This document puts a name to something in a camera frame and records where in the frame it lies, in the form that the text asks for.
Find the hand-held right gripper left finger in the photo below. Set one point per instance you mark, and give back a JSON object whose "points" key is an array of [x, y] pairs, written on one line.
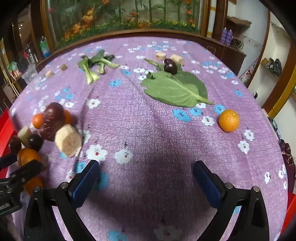
{"points": [[85, 183]]}

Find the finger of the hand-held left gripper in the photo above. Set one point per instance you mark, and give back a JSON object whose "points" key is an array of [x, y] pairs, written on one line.
{"points": [[8, 160], [27, 170]]}

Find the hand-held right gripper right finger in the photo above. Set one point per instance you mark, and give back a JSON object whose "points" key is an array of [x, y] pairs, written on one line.
{"points": [[207, 185]]}

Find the dark red jujube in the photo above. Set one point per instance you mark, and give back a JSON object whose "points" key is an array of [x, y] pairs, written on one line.
{"points": [[15, 144], [167, 61]]}

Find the red box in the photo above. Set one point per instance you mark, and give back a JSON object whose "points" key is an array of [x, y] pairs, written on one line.
{"points": [[4, 129]]}

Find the orange mandarin with stem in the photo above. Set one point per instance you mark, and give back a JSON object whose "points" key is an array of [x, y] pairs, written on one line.
{"points": [[229, 120]]}

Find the dark purple round fruit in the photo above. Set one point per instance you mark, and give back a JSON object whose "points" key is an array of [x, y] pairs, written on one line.
{"points": [[35, 141], [170, 67]]}

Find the large cut sugarcane piece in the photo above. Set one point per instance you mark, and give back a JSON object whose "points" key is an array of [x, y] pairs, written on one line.
{"points": [[68, 141]]}

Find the large dark red fruit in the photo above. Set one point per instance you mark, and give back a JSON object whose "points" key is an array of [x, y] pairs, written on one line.
{"points": [[53, 120]]}

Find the purple floral tablecloth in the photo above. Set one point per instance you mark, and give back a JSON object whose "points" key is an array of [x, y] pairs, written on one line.
{"points": [[143, 129]]}

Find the clear plastic cup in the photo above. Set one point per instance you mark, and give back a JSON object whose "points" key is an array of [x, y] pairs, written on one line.
{"points": [[30, 73]]}

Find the large green leaf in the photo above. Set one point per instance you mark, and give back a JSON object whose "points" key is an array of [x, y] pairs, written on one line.
{"points": [[175, 88]]}

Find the metal thermos flask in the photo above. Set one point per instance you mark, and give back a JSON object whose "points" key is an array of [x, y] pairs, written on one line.
{"points": [[30, 54]]}

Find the small green round fruit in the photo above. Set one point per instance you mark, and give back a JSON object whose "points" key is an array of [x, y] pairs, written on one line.
{"points": [[63, 67]]}

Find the green bok choy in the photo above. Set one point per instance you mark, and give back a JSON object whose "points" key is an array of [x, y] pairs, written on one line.
{"points": [[111, 64], [89, 71], [101, 64]]}

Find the glass-front wooden cabinet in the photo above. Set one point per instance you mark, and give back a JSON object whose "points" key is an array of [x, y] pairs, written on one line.
{"points": [[13, 46]]}

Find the green label plastic bottle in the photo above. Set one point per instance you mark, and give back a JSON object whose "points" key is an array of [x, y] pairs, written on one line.
{"points": [[45, 47]]}

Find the thin green vegetable stalk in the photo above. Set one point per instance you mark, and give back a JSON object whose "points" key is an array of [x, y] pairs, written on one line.
{"points": [[152, 63]]}

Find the purple bottle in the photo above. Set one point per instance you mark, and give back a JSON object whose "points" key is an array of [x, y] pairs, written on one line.
{"points": [[224, 36], [230, 37]]}

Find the framed artificial flower display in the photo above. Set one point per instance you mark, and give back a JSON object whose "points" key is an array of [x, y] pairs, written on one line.
{"points": [[120, 16]]}

